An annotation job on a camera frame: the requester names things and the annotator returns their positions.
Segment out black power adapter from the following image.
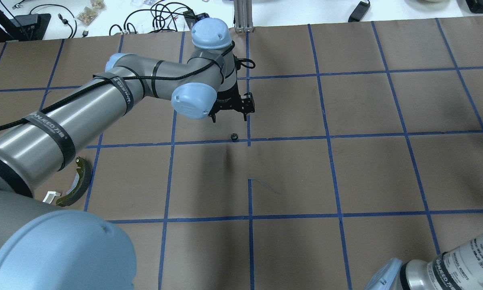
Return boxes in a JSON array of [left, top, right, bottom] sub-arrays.
[[348, 0, 371, 23]]

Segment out bag of wooden pieces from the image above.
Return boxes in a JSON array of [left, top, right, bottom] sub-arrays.
[[76, 0, 106, 27]]

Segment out white curved plastic bracket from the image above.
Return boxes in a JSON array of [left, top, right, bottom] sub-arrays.
[[42, 191, 61, 204]]

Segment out tangled black cables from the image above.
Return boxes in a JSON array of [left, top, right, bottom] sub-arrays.
[[109, 2, 210, 37]]

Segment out green brake shoe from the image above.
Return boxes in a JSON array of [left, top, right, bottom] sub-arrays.
[[56, 156, 93, 207]]

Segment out aluminium frame post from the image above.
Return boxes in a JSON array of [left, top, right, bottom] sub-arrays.
[[233, 0, 254, 33]]

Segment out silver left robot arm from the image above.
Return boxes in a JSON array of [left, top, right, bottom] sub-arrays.
[[0, 18, 254, 290]]

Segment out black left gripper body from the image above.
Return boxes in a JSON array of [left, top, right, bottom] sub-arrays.
[[208, 89, 256, 117]]

